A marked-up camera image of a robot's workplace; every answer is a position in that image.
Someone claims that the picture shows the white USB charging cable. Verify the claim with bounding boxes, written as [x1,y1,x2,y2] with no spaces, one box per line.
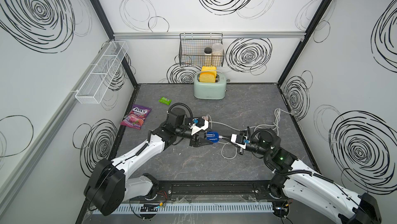
[206,114,241,159]

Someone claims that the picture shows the blue electric shaver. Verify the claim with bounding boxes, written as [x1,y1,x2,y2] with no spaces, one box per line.
[205,131,220,143]

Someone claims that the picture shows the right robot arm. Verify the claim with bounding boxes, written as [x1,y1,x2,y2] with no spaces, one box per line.
[225,129,382,224]

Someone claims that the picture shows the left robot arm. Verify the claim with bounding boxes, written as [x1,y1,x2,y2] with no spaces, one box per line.
[84,103,219,216]

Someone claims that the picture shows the mint green toaster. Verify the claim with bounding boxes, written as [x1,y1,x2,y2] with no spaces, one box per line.
[193,73,227,100]

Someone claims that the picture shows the green snack packet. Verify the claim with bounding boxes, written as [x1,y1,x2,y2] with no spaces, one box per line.
[159,97,172,106]

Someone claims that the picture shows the front yellow toast slice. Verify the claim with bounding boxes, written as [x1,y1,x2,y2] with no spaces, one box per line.
[198,71,217,83]

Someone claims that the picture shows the yellow toast slice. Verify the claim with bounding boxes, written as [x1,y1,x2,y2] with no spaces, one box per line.
[201,66,217,77]
[198,71,217,83]

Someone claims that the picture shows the purple candy bag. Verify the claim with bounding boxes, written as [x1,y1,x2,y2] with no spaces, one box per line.
[121,104,152,129]

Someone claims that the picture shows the rear yellow toast slice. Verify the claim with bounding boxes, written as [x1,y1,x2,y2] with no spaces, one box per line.
[201,66,217,77]

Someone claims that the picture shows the white lid spice jar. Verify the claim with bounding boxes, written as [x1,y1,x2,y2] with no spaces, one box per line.
[212,43,224,67]

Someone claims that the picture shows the dark lid spice jar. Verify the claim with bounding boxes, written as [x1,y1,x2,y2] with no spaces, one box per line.
[204,47,213,67]

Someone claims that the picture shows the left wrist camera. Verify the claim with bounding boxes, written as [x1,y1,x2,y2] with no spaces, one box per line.
[190,117,209,136]

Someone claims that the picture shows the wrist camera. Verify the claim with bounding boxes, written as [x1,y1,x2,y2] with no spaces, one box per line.
[190,117,209,136]
[231,131,250,155]

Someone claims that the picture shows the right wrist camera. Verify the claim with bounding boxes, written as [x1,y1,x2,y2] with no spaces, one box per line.
[231,131,250,155]

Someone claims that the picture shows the white power strip cord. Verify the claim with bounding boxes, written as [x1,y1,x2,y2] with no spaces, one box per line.
[210,108,295,138]

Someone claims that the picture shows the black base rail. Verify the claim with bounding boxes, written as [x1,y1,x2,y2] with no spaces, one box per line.
[89,180,337,201]

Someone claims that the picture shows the white slotted cable duct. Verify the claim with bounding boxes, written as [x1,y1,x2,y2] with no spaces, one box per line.
[92,202,274,215]

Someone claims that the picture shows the black wire wall basket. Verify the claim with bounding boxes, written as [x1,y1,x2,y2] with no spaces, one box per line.
[178,33,224,67]

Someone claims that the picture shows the white mesh wall shelf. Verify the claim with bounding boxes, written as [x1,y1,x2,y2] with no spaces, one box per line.
[75,41,128,104]

